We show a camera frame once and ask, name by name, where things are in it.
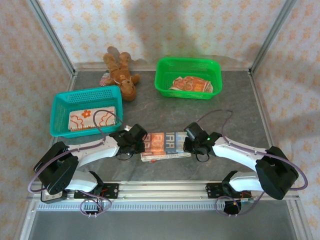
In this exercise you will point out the orange and blue lettered towel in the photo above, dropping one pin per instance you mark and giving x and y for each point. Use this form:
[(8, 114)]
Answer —
[(165, 145)]

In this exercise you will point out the white towel with orange flower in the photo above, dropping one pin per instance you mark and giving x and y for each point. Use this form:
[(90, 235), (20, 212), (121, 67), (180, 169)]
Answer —
[(80, 120)]

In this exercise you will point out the orange towel with bunny print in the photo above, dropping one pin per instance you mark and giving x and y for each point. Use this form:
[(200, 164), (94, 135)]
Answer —
[(190, 85)]

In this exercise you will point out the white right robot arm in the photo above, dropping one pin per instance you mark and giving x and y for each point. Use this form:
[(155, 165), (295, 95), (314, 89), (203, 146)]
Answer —
[(237, 152)]

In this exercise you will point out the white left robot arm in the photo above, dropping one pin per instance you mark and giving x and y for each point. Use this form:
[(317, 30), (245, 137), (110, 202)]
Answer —
[(100, 148)]

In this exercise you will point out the brown plush toy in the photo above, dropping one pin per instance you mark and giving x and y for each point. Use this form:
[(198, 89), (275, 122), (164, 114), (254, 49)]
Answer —
[(125, 82)]

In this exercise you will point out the small red striped cloth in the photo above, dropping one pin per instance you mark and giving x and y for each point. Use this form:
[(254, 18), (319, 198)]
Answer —
[(105, 80)]

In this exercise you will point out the teal plastic basket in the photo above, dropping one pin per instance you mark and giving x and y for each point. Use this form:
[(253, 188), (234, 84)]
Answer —
[(62, 112)]

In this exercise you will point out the green plastic basket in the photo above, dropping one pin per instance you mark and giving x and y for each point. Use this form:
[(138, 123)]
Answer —
[(162, 75)]

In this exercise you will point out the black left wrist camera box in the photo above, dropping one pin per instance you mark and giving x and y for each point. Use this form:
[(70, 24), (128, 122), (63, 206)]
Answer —
[(137, 132)]

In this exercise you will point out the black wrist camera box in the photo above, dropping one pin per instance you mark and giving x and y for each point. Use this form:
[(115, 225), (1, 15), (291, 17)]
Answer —
[(193, 131), (137, 132)]

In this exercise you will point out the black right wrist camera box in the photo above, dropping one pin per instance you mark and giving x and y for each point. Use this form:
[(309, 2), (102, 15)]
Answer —
[(193, 131)]

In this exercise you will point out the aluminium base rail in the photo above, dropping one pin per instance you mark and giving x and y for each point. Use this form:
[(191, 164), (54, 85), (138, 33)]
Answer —
[(162, 190)]

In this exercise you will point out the white clock with black frame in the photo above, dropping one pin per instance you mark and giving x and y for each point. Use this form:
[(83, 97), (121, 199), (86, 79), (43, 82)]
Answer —
[(51, 197)]

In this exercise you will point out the aluminium frame post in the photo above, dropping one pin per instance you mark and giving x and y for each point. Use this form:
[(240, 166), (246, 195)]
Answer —
[(51, 35), (273, 35)]

